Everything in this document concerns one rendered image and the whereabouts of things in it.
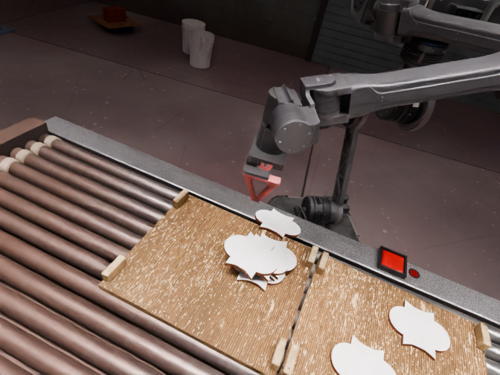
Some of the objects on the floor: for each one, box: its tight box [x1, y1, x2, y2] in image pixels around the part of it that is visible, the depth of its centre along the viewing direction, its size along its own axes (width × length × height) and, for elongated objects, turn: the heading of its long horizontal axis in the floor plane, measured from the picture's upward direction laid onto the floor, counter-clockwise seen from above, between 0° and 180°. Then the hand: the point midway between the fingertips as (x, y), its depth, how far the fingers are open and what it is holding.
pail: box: [182, 19, 205, 54], centre depth 427 cm, size 30×30×37 cm
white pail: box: [189, 30, 215, 68], centre depth 399 cm, size 30×30×37 cm
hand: (260, 183), depth 67 cm, fingers open, 9 cm apart
